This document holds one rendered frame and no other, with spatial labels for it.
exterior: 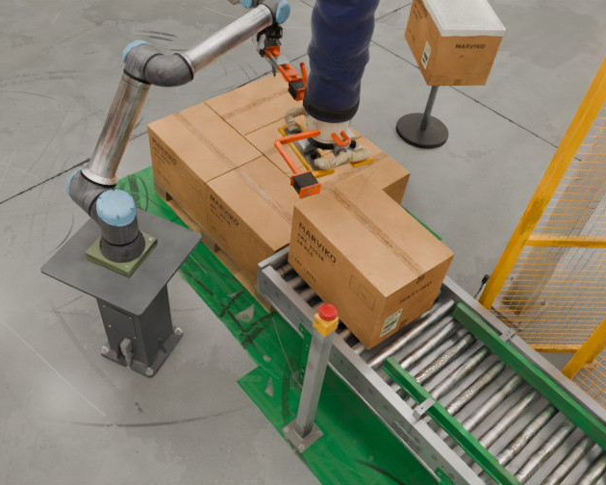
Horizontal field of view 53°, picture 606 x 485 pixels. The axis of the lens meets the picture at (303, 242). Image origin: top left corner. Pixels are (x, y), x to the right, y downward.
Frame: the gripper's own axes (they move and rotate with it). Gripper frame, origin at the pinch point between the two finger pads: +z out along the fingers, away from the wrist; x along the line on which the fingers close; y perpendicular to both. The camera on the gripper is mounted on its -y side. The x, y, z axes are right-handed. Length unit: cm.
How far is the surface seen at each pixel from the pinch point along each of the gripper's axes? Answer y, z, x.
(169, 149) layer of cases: -32, 75, -43
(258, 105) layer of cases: -51, 73, 20
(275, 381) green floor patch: 100, 127, -33
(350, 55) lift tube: 70, -39, -1
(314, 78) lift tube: 60, -24, -8
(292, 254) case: 73, 63, -16
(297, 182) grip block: 90, -3, -28
